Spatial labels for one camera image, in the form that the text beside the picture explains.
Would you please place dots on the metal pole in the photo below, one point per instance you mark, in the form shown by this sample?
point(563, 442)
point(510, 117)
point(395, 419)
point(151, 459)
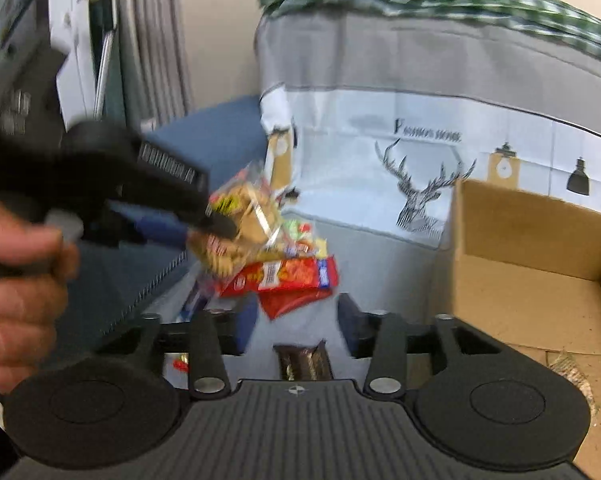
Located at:
point(104, 70)

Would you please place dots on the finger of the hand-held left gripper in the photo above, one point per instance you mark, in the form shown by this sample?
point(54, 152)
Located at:
point(216, 225)

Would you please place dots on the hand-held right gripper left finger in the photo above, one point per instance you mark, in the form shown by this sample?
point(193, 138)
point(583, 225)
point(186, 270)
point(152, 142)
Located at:
point(244, 331)

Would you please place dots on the person's left hand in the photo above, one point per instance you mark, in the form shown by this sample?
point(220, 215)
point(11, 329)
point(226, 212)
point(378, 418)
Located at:
point(15, 320)

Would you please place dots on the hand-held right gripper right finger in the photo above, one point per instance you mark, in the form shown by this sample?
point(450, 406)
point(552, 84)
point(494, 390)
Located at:
point(349, 321)

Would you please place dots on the red spicy snack packet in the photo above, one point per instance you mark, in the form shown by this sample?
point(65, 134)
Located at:
point(285, 274)

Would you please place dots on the clear biscuit packet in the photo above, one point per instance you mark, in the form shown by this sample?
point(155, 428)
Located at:
point(245, 210)

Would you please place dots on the grey curtain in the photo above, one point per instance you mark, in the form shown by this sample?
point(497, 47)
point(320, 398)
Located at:
point(153, 40)

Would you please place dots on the blue cushion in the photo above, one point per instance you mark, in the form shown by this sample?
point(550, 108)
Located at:
point(215, 140)

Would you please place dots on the green snack packet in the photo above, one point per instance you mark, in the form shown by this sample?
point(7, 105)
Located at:
point(296, 230)

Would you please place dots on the cardboard box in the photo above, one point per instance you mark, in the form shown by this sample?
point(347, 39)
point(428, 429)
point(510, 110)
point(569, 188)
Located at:
point(520, 290)

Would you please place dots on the dark brown chocolate packet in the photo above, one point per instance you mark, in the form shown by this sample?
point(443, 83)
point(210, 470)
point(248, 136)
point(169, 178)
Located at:
point(304, 361)

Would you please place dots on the clear snack packet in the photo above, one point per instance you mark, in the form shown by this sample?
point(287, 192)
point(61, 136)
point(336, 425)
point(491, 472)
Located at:
point(573, 377)

